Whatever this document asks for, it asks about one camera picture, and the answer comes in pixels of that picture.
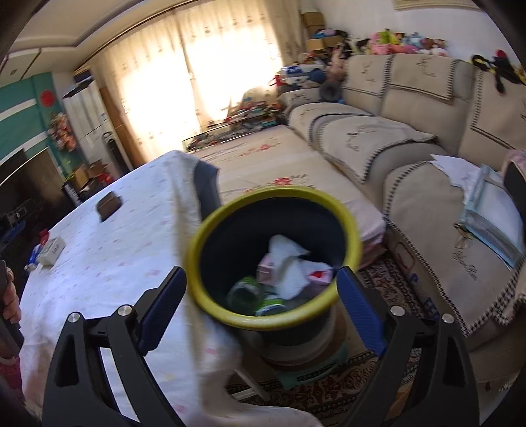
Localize brown rolled mat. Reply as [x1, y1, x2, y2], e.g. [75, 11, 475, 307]
[99, 86, 136, 173]

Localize cluttered glass coffee table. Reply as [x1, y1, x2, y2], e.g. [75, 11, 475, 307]
[183, 117, 288, 152]

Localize patterned red carpet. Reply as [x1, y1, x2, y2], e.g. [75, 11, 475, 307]
[226, 258, 453, 423]

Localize blue cloth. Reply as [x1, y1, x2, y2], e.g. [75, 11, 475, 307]
[193, 160, 225, 222]

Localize star printed bag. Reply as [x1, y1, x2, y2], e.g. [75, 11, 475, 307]
[281, 63, 325, 89]

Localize person's left hand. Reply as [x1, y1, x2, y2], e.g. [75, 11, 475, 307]
[2, 281, 22, 325]

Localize flat white paper box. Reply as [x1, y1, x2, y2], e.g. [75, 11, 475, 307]
[36, 236, 67, 267]

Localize box on air conditioner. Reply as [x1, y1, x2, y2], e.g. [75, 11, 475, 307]
[73, 68, 98, 89]

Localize row of plush toys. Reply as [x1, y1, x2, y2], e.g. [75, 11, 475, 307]
[324, 29, 448, 83]

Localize green white round container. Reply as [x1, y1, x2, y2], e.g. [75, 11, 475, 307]
[227, 277, 266, 315]

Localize white standing air conditioner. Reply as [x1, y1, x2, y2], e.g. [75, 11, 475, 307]
[61, 80, 124, 173]

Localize clear plastic document bag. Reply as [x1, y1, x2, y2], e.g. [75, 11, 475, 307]
[454, 164, 526, 269]

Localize green white milk carton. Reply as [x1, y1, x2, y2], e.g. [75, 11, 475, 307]
[255, 300, 289, 318]

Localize artificial flower bunch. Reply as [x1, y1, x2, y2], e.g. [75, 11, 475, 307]
[47, 113, 77, 152]

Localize cardboard box near television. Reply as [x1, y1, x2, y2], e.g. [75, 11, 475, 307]
[72, 162, 108, 193]

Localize cream floral sheet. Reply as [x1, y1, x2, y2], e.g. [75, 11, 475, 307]
[193, 125, 387, 263]

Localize cream embroidered curtains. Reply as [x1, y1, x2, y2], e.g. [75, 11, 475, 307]
[88, 0, 307, 165]

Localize yellow rimmed dark trash bin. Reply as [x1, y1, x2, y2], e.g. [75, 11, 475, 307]
[185, 186, 363, 367]

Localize beige sofa with covers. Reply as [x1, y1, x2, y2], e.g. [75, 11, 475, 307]
[279, 53, 526, 395]

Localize white loose papers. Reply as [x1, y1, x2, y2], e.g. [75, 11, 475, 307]
[429, 154, 490, 193]

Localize black yellow plush toy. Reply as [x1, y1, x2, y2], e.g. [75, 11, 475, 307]
[470, 49, 526, 96]

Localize black flat television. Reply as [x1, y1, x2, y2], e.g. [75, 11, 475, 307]
[0, 147, 70, 231]

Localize dark brown plastic tray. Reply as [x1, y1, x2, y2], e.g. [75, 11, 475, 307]
[96, 191, 124, 220]

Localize white paper towel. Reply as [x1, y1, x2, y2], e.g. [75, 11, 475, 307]
[267, 235, 325, 300]

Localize dark round cushion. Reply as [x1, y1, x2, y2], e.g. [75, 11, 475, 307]
[320, 80, 344, 103]

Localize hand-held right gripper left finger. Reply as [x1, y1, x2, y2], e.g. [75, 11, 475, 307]
[41, 266, 187, 427]

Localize person's pink clothing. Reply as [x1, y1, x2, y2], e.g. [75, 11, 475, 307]
[0, 355, 25, 405]

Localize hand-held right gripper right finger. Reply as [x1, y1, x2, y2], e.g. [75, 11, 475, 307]
[336, 266, 481, 427]

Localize white tower fan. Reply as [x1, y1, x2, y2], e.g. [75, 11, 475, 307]
[102, 131, 130, 175]

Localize pink strawberry milk carton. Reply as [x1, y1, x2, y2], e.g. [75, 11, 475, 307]
[257, 252, 333, 288]

